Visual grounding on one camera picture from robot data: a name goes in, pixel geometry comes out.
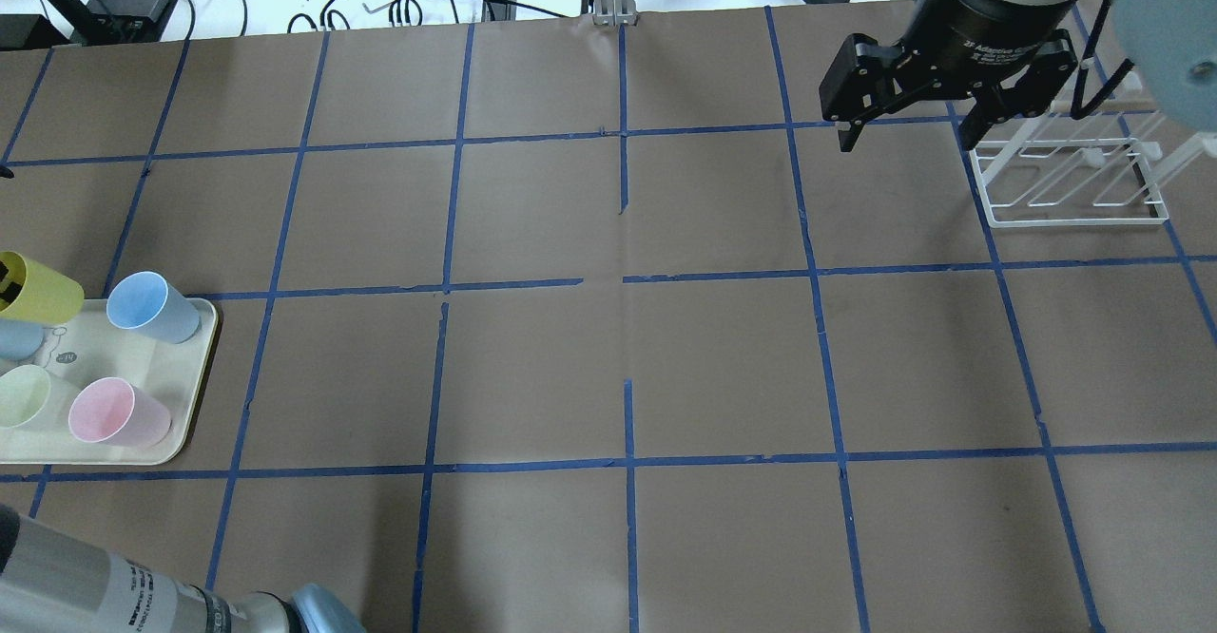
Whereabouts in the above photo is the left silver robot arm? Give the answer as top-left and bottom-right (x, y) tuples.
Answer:
(2, 253), (361, 632)

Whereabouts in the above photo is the pink plastic cup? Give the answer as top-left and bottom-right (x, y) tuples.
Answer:
(68, 376), (172, 450)

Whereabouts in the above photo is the white wire cup rack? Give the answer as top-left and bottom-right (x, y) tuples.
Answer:
(969, 71), (1216, 226)

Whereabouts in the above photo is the light blue cup front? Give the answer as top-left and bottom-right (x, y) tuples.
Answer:
(0, 318), (45, 363)

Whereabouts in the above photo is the beige plastic tray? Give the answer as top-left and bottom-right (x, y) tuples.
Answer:
(0, 297), (220, 467)

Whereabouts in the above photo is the light blue cup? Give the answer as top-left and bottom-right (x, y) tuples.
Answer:
(0, 318), (45, 363)
(106, 271), (202, 344)

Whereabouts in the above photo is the pale green plastic cup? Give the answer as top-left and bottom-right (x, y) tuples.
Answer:
(1, 365), (82, 432)

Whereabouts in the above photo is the light blue cup rear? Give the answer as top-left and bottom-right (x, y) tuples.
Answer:
(106, 271), (202, 344)

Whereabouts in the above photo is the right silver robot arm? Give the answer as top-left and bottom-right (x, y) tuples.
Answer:
(819, 0), (1216, 152)

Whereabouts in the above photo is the yellow plastic cup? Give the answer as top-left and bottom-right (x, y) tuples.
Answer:
(1, 251), (85, 326)

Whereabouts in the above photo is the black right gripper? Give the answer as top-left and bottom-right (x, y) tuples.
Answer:
(819, 0), (1078, 153)

